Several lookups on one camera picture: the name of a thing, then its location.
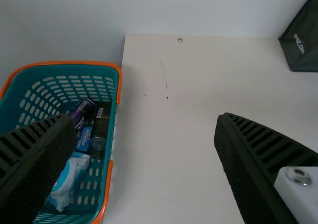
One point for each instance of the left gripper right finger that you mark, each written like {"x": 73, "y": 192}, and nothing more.
{"x": 251, "y": 164}

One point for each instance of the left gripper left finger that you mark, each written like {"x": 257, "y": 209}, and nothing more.
{"x": 34, "y": 164}

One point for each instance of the teal shopping basket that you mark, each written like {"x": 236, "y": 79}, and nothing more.
{"x": 49, "y": 87}

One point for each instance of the white and blue wipes pack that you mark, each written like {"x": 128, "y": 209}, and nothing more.
{"x": 69, "y": 179}

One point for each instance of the small blue pack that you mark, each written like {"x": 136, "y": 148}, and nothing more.
{"x": 84, "y": 139}

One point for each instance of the purple box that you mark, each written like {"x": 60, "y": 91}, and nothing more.
{"x": 83, "y": 111}

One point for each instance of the dark coffee bottle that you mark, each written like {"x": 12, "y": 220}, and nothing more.
{"x": 102, "y": 127}

